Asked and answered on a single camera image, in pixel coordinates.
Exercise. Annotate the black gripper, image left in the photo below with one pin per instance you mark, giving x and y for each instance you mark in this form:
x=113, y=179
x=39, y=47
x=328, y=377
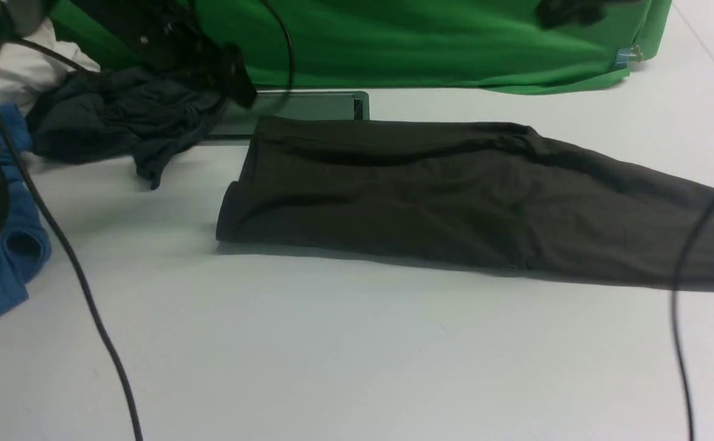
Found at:
x=168, y=38

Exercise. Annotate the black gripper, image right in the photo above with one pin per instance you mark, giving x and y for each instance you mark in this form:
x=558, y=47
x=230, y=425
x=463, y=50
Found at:
x=556, y=14

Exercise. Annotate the dark gray long-sleeve top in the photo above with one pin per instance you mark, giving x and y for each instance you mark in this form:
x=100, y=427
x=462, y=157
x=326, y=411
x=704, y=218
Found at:
x=488, y=195

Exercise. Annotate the green backdrop cloth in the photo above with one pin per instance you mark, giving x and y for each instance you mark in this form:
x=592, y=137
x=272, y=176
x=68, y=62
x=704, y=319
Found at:
x=471, y=44

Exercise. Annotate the blue binder clip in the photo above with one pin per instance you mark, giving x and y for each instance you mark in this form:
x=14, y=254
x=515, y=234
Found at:
x=627, y=56

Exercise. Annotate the dark teal crumpled garment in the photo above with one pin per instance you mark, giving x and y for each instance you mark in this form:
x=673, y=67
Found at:
x=133, y=112

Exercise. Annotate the white crumpled garment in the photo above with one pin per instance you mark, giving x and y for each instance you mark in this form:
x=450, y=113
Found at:
x=25, y=74

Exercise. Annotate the blue crumpled garment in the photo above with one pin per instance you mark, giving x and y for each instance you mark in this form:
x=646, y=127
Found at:
x=25, y=245

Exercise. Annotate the metal table cable hatch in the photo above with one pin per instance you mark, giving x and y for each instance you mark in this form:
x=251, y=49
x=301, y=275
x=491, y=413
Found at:
x=238, y=124

